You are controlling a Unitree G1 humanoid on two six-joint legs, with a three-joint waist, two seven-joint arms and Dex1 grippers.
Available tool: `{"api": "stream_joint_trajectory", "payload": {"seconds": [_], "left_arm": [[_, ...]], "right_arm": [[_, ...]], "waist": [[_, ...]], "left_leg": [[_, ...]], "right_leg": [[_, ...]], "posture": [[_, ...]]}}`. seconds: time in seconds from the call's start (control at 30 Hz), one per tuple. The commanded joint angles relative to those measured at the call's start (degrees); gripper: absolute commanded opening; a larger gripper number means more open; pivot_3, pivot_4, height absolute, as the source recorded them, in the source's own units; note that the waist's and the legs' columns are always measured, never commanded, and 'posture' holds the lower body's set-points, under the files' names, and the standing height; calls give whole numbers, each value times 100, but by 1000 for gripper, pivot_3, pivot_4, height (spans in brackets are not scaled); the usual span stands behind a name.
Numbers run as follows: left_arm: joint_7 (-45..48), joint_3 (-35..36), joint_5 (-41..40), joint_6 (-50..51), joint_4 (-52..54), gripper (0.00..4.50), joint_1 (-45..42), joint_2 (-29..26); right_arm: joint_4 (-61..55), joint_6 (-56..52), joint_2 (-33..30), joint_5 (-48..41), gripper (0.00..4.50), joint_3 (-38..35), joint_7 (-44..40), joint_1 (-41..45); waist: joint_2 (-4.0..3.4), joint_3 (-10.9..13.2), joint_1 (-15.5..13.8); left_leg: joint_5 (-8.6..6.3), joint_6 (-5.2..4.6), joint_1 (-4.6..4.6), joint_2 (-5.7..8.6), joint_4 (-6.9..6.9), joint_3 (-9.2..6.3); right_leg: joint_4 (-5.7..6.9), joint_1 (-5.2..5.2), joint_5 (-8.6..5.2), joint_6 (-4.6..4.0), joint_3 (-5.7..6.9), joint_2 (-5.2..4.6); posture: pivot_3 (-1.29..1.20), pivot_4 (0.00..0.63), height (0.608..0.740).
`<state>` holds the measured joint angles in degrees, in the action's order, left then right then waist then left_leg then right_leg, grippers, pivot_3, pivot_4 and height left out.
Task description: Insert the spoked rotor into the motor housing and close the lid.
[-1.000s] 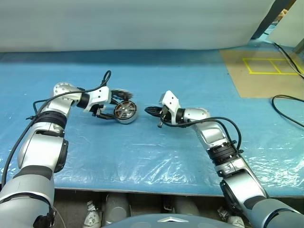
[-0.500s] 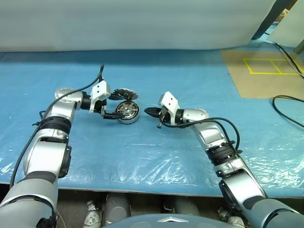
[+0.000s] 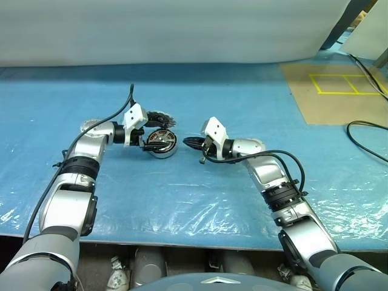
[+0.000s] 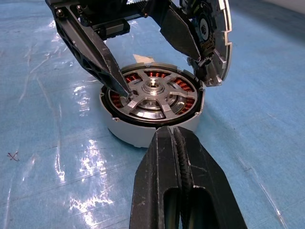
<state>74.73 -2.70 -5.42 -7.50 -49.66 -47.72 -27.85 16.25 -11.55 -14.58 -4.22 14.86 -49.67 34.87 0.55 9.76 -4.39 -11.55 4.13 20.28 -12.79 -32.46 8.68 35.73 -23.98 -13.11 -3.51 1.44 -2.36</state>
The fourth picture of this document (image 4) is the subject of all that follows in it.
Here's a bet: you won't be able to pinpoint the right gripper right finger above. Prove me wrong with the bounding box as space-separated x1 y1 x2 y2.
173 126 248 229

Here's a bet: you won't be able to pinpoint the silver motor housing copper windings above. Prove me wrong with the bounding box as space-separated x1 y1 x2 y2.
99 62 205 148

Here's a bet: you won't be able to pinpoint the silver toothed gear disc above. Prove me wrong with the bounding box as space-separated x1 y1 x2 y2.
178 0 233 88

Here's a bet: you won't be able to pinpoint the small clear tape piece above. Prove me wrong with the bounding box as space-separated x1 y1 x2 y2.
132 54 154 65

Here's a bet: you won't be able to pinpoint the blue plastic table cover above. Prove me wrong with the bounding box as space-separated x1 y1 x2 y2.
0 0 305 229

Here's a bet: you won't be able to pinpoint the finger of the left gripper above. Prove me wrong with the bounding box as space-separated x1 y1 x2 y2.
159 4 202 62
45 0 133 97

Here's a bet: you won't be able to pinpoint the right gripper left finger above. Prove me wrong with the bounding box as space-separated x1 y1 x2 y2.
129 125 189 229

